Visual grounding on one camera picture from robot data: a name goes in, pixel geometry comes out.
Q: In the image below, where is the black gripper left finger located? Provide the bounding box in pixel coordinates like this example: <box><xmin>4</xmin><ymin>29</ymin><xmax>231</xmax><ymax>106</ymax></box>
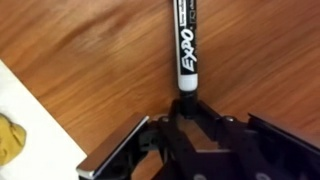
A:
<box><xmin>76</xmin><ymin>113</ymin><xmax>149</xmax><ymax>180</ymax></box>

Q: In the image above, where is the black Expo marker pen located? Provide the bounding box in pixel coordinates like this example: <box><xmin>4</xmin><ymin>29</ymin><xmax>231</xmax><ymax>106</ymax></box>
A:
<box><xmin>172</xmin><ymin>0</ymin><xmax>198</xmax><ymax>119</ymax></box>

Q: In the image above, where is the yellow cloth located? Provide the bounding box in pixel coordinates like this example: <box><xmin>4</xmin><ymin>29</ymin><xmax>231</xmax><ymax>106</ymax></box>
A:
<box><xmin>0</xmin><ymin>114</ymin><xmax>27</xmax><ymax>166</ymax></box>

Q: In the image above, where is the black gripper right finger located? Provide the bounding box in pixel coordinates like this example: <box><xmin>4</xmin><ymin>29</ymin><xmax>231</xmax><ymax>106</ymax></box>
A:
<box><xmin>248</xmin><ymin>114</ymin><xmax>320</xmax><ymax>180</ymax></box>

